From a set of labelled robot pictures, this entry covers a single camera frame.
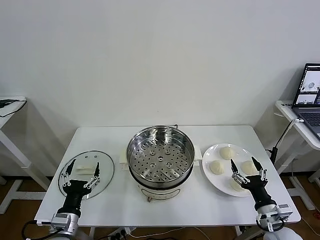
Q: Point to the round white plate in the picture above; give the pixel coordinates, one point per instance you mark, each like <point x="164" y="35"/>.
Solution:
<point x="213" y="153"/>

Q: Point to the white steamed baozi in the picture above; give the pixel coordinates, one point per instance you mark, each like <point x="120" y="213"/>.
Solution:
<point x="215" y="167"/>
<point x="235" y="188"/>
<point x="247" y="167"/>
<point x="227" y="152"/>

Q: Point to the white power strip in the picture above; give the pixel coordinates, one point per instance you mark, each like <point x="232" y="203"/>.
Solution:
<point x="120" y="233"/>

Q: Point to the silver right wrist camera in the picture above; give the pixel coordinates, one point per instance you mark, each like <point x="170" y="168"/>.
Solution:
<point x="285" y="212"/>

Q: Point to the stainless steel steamer pot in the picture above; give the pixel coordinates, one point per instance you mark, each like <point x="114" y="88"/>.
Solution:
<point x="160" y="192"/>

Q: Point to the round glass pot lid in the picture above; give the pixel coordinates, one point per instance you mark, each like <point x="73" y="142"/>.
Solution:
<point x="105" y="165"/>

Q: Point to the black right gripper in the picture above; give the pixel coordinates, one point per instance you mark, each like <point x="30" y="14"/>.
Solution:
<point x="257" y="190"/>

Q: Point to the white side table with laptop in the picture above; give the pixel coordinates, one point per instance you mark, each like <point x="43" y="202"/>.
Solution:
<point x="283" y="107"/>

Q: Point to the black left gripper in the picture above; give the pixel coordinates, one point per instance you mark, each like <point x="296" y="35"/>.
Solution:
<point x="75" y="190"/>

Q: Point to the grey open laptop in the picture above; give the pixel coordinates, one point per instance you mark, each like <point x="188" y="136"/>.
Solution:
<point x="310" y="117"/>

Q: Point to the perforated steel steamer basket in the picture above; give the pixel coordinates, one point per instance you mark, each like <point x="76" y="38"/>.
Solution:
<point x="160" y="142"/>

